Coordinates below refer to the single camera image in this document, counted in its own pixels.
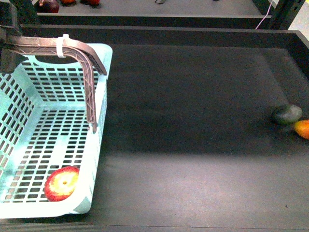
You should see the dark green avocado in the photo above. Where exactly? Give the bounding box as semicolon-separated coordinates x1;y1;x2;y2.
270;104;303;125

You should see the white zip tie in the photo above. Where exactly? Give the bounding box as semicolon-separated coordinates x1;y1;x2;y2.
56;34;69;58

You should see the orange fruit on shelf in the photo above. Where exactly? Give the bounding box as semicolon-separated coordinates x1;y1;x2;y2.
60;0;76;4

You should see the light blue plastic basket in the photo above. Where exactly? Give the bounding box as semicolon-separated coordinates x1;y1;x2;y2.
0;43;112;219

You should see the black metal rack post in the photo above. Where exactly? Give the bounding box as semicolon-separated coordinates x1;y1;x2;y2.
267;0;305;30

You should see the orange red mango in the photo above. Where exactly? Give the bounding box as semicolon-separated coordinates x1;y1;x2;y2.
293;119;309;140

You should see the black left rack post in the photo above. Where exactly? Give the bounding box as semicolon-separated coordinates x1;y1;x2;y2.
13;0;40;25

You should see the small red yellow apple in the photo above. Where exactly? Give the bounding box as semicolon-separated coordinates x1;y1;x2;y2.
85;0;100;6

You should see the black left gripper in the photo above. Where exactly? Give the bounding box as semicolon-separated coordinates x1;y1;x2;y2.
0;0;27;74

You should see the dark red fruit front left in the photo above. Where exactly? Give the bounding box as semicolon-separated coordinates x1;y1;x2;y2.
38;0;59;14

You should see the pink cable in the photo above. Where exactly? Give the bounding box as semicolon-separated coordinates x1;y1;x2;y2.
255;0;276;30

